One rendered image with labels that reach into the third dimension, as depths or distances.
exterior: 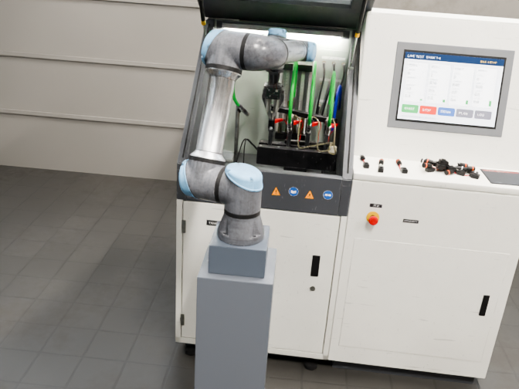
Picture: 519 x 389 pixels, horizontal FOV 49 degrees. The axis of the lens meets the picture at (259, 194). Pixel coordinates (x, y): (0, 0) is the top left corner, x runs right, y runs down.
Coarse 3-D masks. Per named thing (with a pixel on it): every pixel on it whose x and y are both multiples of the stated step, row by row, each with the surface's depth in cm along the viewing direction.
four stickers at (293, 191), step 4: (272, 188) 228; (276, 188) 227; (280, 188) 227; (292, 188) 227; (296, 188) 227; (272, 192) 228; (276, 192) 228; (280, 192) 228; (292, 192) 227; (296, 192) 227; (308, 192) 227; (312, 192) 227; (324, 192) 226; (328, 192) 226; (332, 192) 226; (296, 196) 228; (304, 196) 228; (308, 196) 227; (312, 196) 227; (324, 196) 227; (328, 196) 226; (332, 196) 226
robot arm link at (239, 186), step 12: (228, 168) 174; (240, 168) 176; (252, 168) 178; (216, 180) 175; (228, 180) 174; (240, 180) 171; (252, 180) 172; (216, 192) 175; (228, 192) 174; (240, 192) 173; (252, 192) 173; (228, 204) 176; (240, 204) 174; (252, 204) 175
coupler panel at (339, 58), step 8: (320, 56) 258; (328, 56) 258; (336, 56) 258; (344, 56) 257; (320, 64) 260; (328, 64) 259; (336, 64) 259; (344, 64) 256; (320, 72) 261; (328, 72) 261; (336, 72) 260; (320, 80) 262; (328, 80) 262; (336, 80) 262; (344, 80) 261; (320, 88) 264; (328, 88) 263; (336, 88) 263; (328, 96) 265; (320, 104) 266; (320, 112) 268
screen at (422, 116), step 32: (416, 64) 233; (448, 64) 232; (480, 64) 231; (512, 64) 230; (416, 96) 235; (448, 96) 234; (480, 96) 233; (416, 128) 237; (448, 128) 236; (480, 128) 235
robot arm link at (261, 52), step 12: (252, 36) 173; (264, 36) 175; (252, 48) 172; (264, 48) 173; (276, 48) 176; (288, 48) 186; (300, 48) 199; (312, 48) 207; (252, 60) 173; (264, 60) 174; (276, 60) 177; (288, 60) 189; (300, 60) 209; (312, 60) 210
